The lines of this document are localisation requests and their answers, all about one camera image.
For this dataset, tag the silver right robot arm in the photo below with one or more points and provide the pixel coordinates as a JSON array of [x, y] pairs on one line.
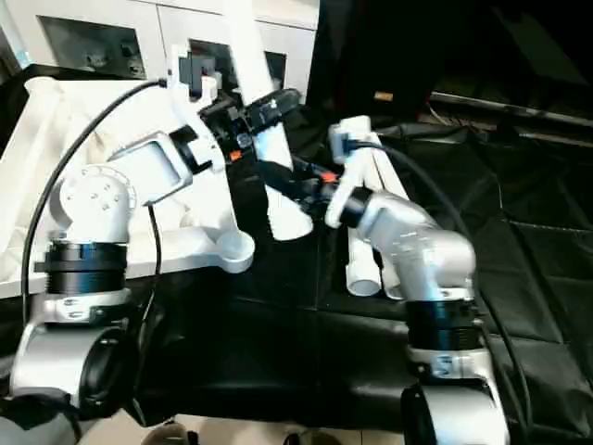
[[417, 245]]

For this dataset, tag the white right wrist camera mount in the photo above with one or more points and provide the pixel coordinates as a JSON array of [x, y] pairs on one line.
[[352, 127]]

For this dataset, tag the large black box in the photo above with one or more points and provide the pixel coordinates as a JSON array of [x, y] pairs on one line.
[[370, 46]]

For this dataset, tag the small yellow label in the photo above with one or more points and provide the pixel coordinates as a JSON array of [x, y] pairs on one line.
[[383, 96]]

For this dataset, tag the black work mat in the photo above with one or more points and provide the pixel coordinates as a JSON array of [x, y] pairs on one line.
[[287, 334]]

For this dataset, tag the silver metal bar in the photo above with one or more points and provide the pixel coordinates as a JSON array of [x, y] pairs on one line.
[[509, 107]]

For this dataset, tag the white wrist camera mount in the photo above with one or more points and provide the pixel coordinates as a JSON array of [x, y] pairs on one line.
[[352, 127], [185, 106]]

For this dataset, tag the white glass-door cabinet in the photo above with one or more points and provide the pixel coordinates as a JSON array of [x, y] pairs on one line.
[[153, 28]]

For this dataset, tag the white plastic table top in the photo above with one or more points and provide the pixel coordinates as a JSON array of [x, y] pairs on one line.
[[55, 120]]

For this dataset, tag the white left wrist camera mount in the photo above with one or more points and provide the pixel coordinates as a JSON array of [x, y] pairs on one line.
[[185, 106]]

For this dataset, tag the white pole teal bands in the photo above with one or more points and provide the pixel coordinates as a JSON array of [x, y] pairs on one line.
[[18, 46]]

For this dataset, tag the dark robot left foot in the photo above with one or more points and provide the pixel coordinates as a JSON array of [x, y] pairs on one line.
[[173, 436]]

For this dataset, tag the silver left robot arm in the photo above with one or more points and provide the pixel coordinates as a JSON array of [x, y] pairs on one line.
[[97, 194]]

